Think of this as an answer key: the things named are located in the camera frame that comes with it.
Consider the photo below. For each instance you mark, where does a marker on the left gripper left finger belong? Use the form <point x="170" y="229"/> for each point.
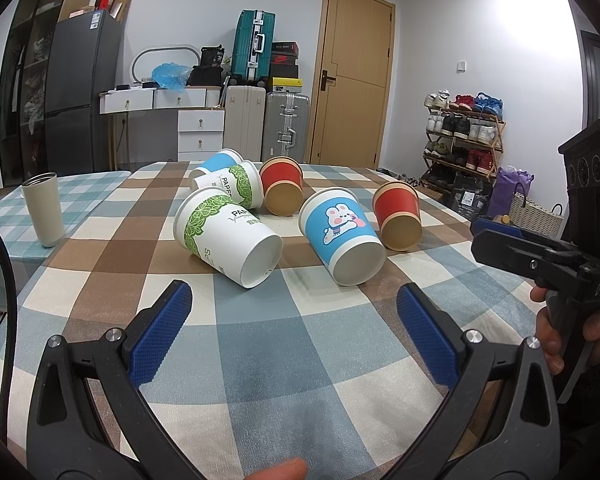
<point x="87" y="418"/>

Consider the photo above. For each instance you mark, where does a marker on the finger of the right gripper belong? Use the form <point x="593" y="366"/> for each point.
<point x="505" y="227"/>
<point x="530" y="255"/>

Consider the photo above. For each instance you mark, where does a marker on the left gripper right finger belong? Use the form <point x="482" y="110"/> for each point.
<point x="521" y="439"/>

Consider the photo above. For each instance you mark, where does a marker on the blue bunny paper cup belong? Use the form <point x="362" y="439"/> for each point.
<point x="334" y="223"/>

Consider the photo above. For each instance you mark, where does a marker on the red paper cup near right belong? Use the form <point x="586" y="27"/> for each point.
<point x="396" y="207"/>

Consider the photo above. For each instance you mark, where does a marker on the red paper cup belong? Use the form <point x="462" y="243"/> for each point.
<point x="282" y="180"/>
<point x="396" y="207"/>

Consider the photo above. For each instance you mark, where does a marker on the red paper cup at back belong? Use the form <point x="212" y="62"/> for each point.
<point x="282" y="180"/>

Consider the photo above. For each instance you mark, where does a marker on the small green leaf paper cup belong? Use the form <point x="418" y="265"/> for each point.
<point x="242" y="181"/>

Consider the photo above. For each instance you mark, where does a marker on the large green leaf paper cup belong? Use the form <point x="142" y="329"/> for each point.
<point x="227" y="237"/>

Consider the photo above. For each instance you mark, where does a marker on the blue paper cup at back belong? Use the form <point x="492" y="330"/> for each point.
<point x="220" y="160"/>

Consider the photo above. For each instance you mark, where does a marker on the right hand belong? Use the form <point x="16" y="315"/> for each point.
<point x="552" y="342"/>

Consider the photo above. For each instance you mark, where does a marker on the left hand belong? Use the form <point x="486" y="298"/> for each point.
<point x="292" y="469"/>

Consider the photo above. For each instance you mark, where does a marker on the woven basket bag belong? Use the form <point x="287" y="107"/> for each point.
<point x="532" y="217"/>

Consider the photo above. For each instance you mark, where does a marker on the purple bag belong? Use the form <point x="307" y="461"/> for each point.
<point x="509" y="181"/>

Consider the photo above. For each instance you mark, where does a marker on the shoe rack with shoes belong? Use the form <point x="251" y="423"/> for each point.
<point x="464" y="142"/>

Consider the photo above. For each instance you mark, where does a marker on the wooden door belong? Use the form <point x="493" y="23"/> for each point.
<point x="351" y="83"/>

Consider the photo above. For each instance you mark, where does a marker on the checkered tablecloth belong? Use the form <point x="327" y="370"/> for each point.
<point x="296" y="366"/>

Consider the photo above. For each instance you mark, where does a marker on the silver suitcase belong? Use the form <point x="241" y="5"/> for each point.
<point x="286" y="125"/>

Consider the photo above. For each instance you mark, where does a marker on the yellow shoe box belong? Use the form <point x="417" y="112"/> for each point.
<point x="286" y="84"/>

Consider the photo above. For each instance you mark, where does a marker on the beige tumbler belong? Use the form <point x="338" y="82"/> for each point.
<point x="43" y="202"/>

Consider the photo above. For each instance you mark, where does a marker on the black shoe boxes stack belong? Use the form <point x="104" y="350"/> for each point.
<point x="284" y="59"/>

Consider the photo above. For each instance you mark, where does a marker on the beige suitcase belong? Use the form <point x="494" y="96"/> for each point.
<point x="244" y="120"/>

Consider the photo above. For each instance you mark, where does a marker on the white drawer desk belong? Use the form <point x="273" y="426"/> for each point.
<point x="200" y="123"/>

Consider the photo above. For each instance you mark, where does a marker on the teal suitcase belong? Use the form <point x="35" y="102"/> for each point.
<point x="252" y="50"/>

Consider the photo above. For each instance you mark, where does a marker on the black bag on desk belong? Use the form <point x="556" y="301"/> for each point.
<point x="208" y="72"/>

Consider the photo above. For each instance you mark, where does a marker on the dark glass cabinet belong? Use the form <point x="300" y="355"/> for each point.
<point x="23" y="85"/>

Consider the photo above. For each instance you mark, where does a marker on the blue plastic bag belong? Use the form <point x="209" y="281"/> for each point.
<point x="171" y="76"/>

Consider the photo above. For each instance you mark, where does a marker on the black refrigerator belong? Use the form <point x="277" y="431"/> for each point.
<point x="82" y="65"/>

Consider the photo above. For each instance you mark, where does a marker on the oval mirror frame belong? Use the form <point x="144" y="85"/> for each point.
<point x="148" y="59"/>

